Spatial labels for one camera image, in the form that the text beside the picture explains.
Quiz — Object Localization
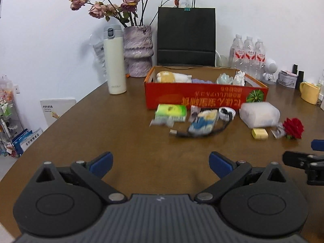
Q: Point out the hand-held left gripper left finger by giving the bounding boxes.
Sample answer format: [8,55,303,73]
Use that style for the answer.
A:
[36,152,127,204]

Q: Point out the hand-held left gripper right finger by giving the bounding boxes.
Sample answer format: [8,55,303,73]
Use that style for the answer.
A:
[194,151,287,204]

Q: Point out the red artificial rose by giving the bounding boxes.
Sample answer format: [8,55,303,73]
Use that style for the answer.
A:
[282,118,305,140]

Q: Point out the clear candy wrapper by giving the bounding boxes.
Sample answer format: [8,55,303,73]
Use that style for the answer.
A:
[271,123,286,139]

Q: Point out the orange cardboard box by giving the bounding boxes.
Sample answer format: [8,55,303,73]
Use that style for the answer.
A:
[144,66,269,110]

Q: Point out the brown wooden desktop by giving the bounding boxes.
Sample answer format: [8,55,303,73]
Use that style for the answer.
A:
[0,66,324,243]

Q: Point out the small yellow block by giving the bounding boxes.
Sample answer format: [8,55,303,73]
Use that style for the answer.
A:
[251,128,269,141]

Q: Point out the blue yellow snack packet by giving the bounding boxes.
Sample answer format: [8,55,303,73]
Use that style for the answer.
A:
[188,109,219,136]

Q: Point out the yellow mug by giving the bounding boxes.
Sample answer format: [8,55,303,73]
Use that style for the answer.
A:
[300,81,321,105]

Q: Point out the white plastic tissue pack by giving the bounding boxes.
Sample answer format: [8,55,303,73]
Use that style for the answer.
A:
[239,102,281,129]

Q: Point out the small grey snack packet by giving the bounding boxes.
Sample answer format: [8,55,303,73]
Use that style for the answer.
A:
[189,106,201,122]

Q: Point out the tall black lipstick tube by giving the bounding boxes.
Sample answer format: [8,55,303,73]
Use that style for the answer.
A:
[296,70,305,90]

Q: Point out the green tissue packet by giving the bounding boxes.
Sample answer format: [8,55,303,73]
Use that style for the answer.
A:
[149,104,187,127]

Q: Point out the small grey tin box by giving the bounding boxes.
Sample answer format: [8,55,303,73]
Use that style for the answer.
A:
[277,69,298,88]

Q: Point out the blue pamphlets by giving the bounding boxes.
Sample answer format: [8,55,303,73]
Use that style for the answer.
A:
[11,128,43,156]

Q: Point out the light green figurine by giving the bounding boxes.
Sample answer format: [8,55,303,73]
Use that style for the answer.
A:
[216,73,234,85]

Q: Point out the white robot figurine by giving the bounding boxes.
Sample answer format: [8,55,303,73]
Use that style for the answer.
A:
[262,59,278,84]

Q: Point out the white thermos bottle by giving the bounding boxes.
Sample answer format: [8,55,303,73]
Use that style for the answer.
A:
[103,24,127,95]

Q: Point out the yellow white plush toy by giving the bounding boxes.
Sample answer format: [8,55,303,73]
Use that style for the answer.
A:
[156,71,192,83]

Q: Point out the clear drinking glass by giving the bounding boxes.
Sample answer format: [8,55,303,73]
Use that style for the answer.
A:
[218,55,232,68]

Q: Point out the clear plastic bag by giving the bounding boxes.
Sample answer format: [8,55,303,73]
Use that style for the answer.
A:
[90,33,107,78]

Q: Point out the purple textured vase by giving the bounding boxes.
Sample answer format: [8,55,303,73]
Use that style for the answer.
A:
[123,25,155,78]

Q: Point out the black paper bag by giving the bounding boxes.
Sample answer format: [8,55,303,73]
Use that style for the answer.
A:
[157,0,216,67]

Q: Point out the black usb cable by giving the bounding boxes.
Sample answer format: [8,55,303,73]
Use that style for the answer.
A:
[169,111,234,139]

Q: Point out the wire display rack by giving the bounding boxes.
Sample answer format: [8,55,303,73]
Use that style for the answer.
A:
[0,75,24,159]

